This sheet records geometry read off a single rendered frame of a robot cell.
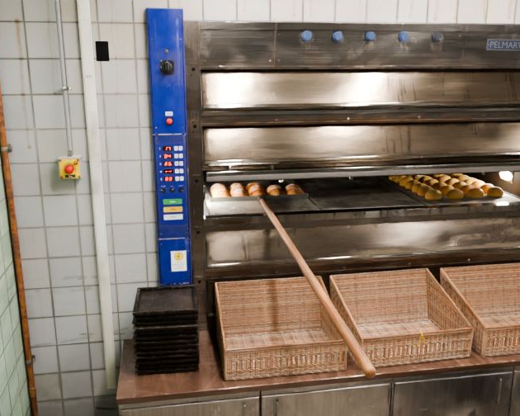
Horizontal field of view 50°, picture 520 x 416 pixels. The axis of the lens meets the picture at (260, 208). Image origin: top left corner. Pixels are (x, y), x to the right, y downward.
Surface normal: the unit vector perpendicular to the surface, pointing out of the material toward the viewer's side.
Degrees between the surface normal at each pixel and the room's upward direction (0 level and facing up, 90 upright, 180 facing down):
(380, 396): 91
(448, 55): 90
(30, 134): 90
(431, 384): 92
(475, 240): 70
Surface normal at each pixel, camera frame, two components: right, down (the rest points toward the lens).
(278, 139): 0.15, -0.08
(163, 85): 0.17, 0.25
